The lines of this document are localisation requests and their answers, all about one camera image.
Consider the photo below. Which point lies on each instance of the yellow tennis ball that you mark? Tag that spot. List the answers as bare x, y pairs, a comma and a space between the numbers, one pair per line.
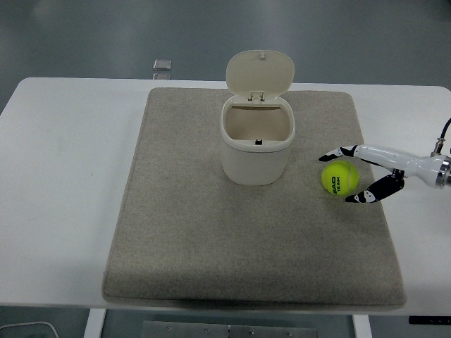
339, 177

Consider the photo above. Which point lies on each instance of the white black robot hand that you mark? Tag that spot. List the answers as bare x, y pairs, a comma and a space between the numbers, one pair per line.
391, 165

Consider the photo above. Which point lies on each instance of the black table control panel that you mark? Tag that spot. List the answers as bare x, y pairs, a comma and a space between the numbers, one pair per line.
430, 320

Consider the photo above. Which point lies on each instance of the cream lidded plastic bin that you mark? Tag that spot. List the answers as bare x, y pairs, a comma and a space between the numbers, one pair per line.
257, 141

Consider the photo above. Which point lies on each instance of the beige fabric table mat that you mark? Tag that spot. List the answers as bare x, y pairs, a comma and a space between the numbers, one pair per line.
246, 232

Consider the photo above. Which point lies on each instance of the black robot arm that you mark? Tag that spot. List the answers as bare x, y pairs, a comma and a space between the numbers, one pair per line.
443, 155

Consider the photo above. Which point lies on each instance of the white table leg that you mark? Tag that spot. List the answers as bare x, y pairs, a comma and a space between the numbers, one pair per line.
361, 325
94, 323

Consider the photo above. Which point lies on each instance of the silver floor socket plate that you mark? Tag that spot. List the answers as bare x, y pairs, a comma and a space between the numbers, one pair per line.
162, 64

